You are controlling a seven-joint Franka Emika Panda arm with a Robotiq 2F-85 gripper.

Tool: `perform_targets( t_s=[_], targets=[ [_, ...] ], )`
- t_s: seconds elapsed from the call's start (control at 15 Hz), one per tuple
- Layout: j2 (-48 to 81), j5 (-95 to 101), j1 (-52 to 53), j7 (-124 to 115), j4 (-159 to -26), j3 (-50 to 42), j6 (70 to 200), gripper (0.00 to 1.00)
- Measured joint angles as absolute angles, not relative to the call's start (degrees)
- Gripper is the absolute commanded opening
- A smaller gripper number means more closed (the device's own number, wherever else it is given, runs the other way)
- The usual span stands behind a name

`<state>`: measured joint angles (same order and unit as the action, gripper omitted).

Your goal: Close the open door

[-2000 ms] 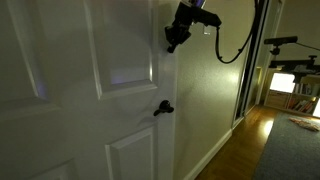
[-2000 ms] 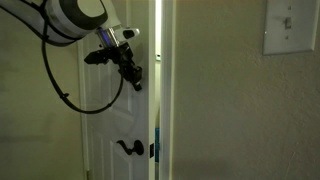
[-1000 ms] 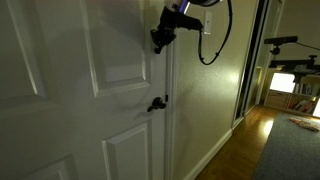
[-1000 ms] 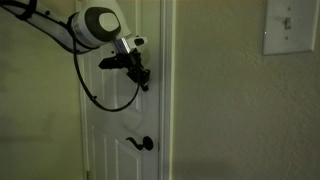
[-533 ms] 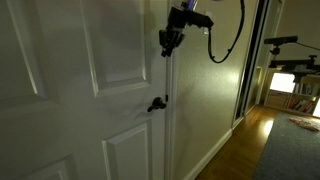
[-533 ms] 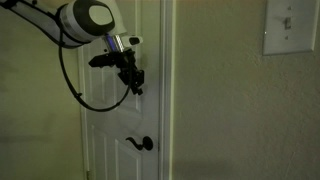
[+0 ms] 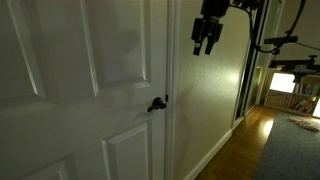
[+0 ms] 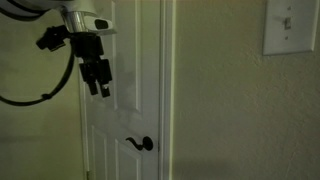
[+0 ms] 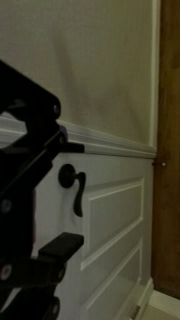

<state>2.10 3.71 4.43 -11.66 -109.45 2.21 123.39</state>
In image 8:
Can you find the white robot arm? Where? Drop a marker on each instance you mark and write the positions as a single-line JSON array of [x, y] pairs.
[[80, 15]]

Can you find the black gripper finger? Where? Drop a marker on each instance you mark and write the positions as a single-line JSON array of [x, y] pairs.
[[93, 88], [105, 90]]

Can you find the white panel door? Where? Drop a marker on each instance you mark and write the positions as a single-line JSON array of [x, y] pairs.
[[126, 100]]

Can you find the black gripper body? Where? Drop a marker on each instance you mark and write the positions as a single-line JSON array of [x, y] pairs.
[[91, 56]]

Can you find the white light switch plate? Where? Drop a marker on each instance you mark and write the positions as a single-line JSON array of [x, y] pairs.
[[289, 26]]

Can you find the white door frame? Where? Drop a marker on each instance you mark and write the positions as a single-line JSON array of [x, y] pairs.
[[166, 90]]

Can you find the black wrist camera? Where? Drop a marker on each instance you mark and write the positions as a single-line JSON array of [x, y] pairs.
[[51, 37]]

